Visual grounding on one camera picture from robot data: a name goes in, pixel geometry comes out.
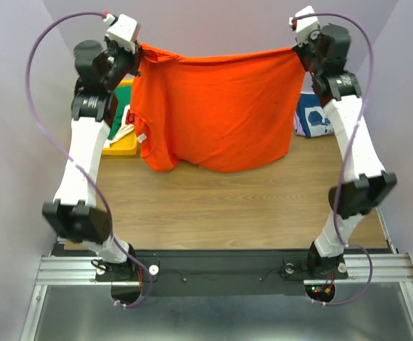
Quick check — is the orange t shirt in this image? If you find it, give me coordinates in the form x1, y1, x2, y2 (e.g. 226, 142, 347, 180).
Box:
130, 45, 305, 173

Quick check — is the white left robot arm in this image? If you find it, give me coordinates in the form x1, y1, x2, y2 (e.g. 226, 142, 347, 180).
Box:
42, 40, 138, 281

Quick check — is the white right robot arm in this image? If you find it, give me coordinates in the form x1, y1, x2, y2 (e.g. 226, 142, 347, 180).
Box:
292, 17, 397, 278

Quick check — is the green t shirt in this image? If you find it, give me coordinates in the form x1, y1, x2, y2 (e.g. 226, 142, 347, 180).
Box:
108, 85, 132, 139

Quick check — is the folded navy printed t shirt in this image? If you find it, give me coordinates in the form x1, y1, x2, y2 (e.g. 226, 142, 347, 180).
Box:
295, 93, 334, 138

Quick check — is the white printed t shirt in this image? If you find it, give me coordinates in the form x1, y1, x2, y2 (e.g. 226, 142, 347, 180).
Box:
104, 115, 134, 148

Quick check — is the folded lavender t shirt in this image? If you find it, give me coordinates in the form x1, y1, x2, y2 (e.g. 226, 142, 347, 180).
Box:
294, 114, 305, 136

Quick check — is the yellow plastic bin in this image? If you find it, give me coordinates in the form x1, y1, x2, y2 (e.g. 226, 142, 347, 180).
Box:
102, 80, 138, 156

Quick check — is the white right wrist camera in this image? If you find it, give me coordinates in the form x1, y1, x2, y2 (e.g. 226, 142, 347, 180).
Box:
289, 6, 320, 46

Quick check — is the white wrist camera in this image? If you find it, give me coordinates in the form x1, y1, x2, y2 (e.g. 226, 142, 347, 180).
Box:
103, 12, 141, 54
289, 6, 320, 46

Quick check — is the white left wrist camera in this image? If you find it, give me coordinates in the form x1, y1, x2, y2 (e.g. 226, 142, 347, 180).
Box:
103, 12, 141, 54

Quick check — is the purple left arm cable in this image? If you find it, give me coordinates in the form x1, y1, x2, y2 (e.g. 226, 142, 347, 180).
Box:
26, 11, 154, 309

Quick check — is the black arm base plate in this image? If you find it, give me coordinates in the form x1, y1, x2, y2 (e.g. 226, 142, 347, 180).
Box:
91, 249, 348, 300

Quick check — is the aluminium frame rail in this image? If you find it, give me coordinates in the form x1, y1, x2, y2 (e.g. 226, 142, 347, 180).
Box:
20, 205, 413, 341

